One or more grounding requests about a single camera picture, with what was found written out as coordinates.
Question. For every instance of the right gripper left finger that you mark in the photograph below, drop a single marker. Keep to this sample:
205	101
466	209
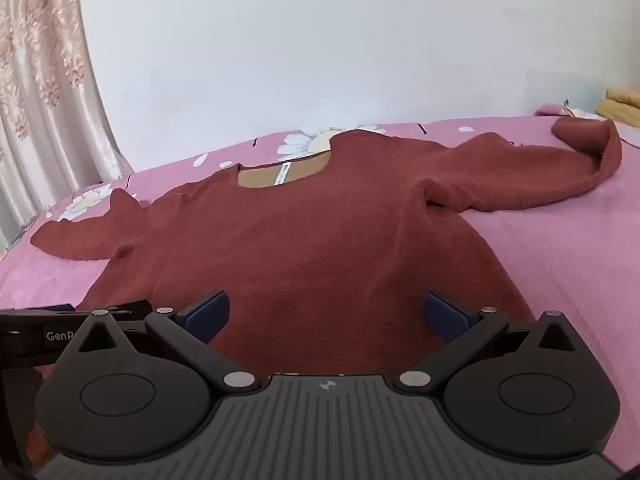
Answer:
185	335

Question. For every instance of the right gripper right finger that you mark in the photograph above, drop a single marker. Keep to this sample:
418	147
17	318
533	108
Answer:
465	333

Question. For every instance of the dark red knit sweater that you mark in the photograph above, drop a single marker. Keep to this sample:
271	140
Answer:
327	274

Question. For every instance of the pink floral bed sheet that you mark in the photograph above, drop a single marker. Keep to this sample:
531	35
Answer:
581	255

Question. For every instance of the beige floral curtain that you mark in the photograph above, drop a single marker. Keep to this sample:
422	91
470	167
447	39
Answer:
55	137

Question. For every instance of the yellow folded blanket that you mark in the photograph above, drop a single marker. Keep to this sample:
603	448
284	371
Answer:
620	105

